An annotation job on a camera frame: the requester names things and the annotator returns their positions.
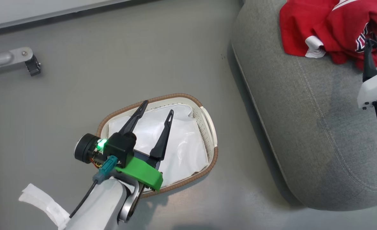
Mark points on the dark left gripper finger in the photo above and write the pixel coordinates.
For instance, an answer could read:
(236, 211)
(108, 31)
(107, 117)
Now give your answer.
(162, 140)
(134, 119)

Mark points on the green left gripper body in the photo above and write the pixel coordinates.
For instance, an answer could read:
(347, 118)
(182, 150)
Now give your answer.
(140, 174)

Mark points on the grey metal partition foot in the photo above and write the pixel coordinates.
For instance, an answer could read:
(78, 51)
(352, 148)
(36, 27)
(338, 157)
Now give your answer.
(3, 59)

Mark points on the black caster wheel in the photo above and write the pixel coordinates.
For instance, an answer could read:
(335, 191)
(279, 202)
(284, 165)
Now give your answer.
(33, 65)

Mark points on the red garment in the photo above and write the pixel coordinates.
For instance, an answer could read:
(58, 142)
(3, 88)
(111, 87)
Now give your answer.
(328, 28)

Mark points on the white basket liner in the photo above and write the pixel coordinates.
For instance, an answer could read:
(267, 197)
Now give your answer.
(185, 143)

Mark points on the grey fabric sofa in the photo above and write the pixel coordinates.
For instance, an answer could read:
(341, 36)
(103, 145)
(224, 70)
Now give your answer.
(303, 111)

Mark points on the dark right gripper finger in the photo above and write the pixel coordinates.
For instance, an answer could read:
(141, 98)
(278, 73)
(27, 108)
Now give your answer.
(369, 64)

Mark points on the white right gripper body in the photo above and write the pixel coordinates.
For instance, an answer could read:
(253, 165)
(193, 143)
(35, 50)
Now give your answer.
(375, 88)

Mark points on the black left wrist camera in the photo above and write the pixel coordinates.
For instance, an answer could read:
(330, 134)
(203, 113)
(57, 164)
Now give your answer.
(121, 147)

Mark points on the grey partition bottom rail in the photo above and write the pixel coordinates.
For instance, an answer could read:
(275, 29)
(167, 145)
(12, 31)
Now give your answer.
(32, 17)

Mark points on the beige woven laundry basket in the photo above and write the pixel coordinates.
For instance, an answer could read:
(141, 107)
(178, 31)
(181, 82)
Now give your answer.
(207, 127)

